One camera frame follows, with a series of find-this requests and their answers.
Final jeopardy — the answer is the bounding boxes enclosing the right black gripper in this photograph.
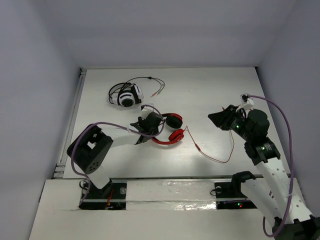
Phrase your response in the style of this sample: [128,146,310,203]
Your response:
[207,104,253,142]

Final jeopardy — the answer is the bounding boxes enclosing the red black headphones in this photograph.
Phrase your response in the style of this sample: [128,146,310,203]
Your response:
[152,113,185,146]

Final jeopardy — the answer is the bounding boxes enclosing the red headphone cable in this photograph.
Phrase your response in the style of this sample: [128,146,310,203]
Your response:
[184,106,235,164]

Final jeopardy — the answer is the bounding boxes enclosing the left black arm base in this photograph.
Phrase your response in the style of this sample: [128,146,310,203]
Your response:
[79,180,127,211]

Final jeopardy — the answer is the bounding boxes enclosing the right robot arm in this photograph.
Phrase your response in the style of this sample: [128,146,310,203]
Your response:
[208,105,320,240]

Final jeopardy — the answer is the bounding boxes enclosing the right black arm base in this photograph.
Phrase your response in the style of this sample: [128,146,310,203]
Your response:
[210,171,257,210]

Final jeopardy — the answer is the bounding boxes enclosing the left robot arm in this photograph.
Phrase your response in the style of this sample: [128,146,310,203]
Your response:
[66,111,163,198]

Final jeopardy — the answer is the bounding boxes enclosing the white black striped headphones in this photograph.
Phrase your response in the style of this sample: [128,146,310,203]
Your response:
[108,82,144,108]

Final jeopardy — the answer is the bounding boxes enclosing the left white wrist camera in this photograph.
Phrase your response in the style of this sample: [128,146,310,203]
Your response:
[140,103,154,119]

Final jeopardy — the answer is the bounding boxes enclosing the black cable with coloured plugs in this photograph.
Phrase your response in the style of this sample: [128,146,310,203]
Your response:
[124,76,166,98]

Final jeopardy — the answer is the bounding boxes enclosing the aluminium rail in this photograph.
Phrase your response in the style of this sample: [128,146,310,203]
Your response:
[109,174,265,181]

